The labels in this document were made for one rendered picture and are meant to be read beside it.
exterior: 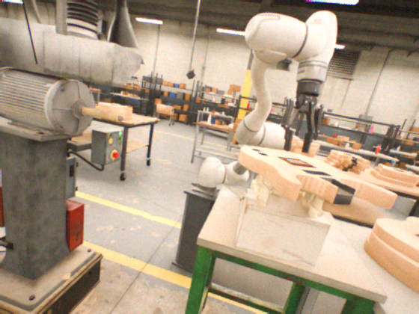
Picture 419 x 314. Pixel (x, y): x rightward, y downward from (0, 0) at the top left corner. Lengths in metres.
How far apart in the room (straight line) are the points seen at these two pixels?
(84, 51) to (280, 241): 0.95
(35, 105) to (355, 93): 12.31
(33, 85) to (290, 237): 1.19
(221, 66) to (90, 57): 11.42
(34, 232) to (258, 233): 1.15
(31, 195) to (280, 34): 1.29
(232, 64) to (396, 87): 7.54
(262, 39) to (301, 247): 0.67
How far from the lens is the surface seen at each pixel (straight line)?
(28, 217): 1.47
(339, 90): 12.45
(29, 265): 1.63
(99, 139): 1.40
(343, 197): 0.65
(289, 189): 0.55
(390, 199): 0.76
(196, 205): 1.73
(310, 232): 0.81
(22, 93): 1.25
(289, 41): 0.77
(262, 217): 0.76
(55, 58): 1.06
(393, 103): 13.26
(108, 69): 0.90
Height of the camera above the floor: 1.40
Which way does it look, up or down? 16 degrees down
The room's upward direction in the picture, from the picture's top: 11 degrees clockwise
